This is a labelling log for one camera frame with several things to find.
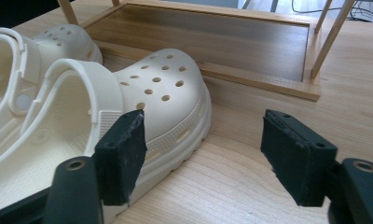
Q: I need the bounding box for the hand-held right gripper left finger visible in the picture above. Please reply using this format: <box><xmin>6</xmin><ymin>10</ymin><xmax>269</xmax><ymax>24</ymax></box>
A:
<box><xmin>92</xmin><ymin>109</ymin><xmax>148</xmax><ymax>207</ymax></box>

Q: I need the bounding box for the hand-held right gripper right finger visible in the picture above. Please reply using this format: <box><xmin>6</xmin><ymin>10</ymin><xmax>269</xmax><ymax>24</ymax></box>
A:
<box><xmin>260</xmin><ymin>108</ymin><xmax>338</xmax><ymax>208</ymax></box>

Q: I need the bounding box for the cream foam clog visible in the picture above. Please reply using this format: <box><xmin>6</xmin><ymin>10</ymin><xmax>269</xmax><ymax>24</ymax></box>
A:
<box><xmin>0</xmin><ymin>48</ymin><xmax>213</xmax><ymax>224</ymax></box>
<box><xmin>0</xmin><ymin>23</ymin><xmax>104</xmax><ymax>157</ymax></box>

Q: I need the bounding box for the wooden ledge strip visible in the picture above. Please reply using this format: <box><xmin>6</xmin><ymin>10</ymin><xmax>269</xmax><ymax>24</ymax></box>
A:
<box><xmin>57</xmin><ymin>0</ymin><xmax>356</xmax><ymax>103</ymax></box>

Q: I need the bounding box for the black cable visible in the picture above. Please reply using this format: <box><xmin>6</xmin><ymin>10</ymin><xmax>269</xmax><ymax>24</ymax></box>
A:
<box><xmin>291</xmin><ymin>0</ymin><xmax>373</xmax><ymax>24</ymax></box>

